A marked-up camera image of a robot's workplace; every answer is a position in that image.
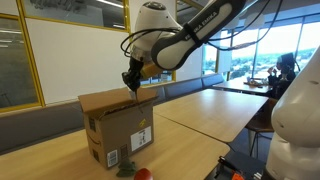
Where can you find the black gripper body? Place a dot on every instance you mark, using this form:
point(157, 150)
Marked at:
point(136, 68)

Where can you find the green leafy vegetable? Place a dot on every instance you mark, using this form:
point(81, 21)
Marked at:
point(142, 175)

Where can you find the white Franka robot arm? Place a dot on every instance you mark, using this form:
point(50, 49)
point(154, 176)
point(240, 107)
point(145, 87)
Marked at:
point(166, 50)

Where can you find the brown cardboard shipping box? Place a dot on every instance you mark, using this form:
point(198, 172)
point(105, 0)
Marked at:
point(116, 140)

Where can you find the yellow framed window with doors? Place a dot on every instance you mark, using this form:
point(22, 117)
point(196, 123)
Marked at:
point(166, 77)

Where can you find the wide yellow framed transom window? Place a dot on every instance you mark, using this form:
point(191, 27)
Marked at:
point(66, 13)

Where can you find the grey upholstered bench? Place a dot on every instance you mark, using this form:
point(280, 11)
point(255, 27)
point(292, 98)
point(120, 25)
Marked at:
point(40, 130)

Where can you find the yellow framed glass window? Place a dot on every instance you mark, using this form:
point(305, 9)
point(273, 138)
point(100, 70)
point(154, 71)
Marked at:
point(16, 66)

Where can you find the black equipment stand with orange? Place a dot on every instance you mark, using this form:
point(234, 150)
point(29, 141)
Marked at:
point(226, 166)

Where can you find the brown wooden chair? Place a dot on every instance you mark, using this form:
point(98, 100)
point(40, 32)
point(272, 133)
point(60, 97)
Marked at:
point(258, 123)

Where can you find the large exterior glass window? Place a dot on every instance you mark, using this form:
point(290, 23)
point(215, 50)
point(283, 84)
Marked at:
point(266, 43)

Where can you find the seated person dark clothes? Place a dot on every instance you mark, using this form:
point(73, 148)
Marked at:
point(283, 81)

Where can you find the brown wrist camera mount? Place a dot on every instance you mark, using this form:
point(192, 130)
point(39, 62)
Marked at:
point(150, 70)

